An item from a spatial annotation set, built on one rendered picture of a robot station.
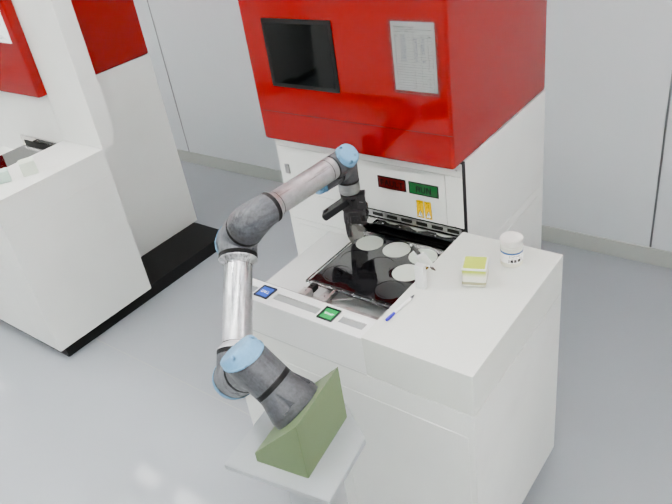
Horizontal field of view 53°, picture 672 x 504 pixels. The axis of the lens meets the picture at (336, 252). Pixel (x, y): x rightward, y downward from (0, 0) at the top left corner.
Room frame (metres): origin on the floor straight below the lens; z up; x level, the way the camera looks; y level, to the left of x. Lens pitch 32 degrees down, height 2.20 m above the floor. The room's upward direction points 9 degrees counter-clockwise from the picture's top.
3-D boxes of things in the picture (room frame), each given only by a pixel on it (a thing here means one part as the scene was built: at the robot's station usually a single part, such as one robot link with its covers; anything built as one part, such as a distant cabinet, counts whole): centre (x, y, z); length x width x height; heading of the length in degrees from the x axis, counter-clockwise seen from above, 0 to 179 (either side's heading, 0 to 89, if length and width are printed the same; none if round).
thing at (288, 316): (1.71, 0.15, 0.89); 0.55 x 0.09 x 0.14; 49
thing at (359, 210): (2.11, -0.09, 1.05); 0.09 x 0.08 x 0.12; 78
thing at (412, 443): (1.81, -0.13, 0.41); 0.96 x 0.64 x 0.82; 49
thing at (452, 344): (1.62, -0.37, 0.89); 0.62 x 0.35 x 0.14; 139
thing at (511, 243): (1.74, -0.54, 1.01); 0.07 x 0.07 x 0.10
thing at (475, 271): (1.68, -0.41, 1.00); 0.07 x 0.07 x 0.07; 68
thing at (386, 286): (1.94, -0.14, 0.90); 0.34 x 0.34 x 0.01; 49
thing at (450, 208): (2.24, -0.15, 1.02); 0.81 x 0.03 x 0.40; 49
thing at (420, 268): (1.70, -0.25, 1.03); 0.06 x 0.04 x 0.13; 139
